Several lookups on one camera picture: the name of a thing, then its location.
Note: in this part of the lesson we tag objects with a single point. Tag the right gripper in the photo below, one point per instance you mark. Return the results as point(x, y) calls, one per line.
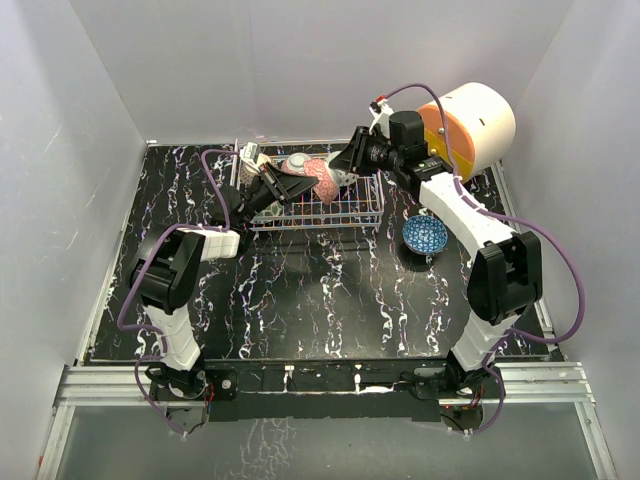
point(353, 157)

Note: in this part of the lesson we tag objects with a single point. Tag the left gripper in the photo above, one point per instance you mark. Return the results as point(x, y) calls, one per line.
point(289, 184)

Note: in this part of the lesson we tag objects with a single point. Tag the red dotted pink bowl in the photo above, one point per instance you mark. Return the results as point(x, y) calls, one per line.
point(327, 189)

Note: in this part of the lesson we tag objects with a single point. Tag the white wire dish rack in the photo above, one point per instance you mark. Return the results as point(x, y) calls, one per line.
point(358, 205)

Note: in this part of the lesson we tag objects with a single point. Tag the red lattice blue-inside bowl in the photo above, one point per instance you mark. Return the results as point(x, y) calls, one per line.
point(424, 235)

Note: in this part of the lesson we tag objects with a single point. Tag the green leaf bowl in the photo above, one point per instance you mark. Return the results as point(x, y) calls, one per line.
point(269, 214)

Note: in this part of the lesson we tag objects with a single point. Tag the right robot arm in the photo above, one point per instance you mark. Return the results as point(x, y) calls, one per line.
point(506, 270)

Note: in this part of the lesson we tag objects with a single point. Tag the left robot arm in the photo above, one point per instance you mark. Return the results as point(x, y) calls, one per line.
point(165, 271)

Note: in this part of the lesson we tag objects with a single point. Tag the pink floral bowl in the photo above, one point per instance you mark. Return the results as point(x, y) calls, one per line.
point(295, 163)

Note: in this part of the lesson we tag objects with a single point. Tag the white diamond pattern bowl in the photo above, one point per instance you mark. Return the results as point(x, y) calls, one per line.
point(340, 177)

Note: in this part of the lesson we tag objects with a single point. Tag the beige patterned bowl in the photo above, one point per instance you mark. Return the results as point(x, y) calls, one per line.
point(247, 173)

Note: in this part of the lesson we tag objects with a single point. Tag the round drawer cabinet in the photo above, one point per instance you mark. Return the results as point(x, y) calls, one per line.
point(472, 125)

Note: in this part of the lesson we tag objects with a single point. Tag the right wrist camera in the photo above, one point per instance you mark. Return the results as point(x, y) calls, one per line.
point(381, 112)

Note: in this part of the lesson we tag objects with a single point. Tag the black base frame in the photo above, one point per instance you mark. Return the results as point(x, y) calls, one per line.
point(334, 389)

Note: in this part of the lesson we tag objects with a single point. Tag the aluminium rail frame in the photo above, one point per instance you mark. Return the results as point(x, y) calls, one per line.
point(316, 326)

